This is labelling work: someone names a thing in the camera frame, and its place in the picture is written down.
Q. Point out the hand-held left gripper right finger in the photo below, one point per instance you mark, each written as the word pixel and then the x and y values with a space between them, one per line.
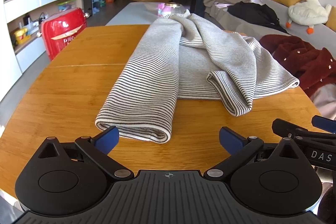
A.
pixel 232 141

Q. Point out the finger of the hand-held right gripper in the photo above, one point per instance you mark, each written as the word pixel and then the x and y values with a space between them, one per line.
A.
pixel 323 123
pixel 282 125

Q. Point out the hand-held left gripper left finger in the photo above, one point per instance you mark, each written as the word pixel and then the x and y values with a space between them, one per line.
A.
pixel 106 138

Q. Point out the striped white knit garment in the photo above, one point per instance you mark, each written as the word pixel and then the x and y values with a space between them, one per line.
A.
pixel 157 69

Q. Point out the pink patterned cloth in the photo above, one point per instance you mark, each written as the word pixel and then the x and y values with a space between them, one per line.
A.
pixel 325 100

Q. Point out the dark red fuzzy coat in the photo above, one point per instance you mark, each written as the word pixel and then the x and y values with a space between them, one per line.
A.
pixel 296 56

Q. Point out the large mustard cushion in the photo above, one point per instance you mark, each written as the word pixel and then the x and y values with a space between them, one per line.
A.
pixel 331 16

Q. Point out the white goose plush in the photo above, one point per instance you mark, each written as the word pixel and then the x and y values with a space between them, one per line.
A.
pixel 307 8

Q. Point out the black jacket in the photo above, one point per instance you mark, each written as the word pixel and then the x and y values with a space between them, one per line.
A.
pixel 252 12

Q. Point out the white coffee table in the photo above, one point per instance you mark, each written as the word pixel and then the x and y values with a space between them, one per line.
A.
pixel 131 14

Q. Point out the yellow toy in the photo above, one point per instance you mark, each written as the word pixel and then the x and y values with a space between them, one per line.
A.
pixel 21 35

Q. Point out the green-lid plastic box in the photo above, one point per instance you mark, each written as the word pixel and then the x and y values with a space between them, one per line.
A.
pixel 67 5

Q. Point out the pink box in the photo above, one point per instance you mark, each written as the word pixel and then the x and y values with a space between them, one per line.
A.
pixel 160 8

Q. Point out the glass snack jar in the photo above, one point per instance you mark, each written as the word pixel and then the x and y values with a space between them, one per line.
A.
pixel 173 8

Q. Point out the red pedestal bin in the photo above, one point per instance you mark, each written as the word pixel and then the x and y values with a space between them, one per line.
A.
pixel 60 27

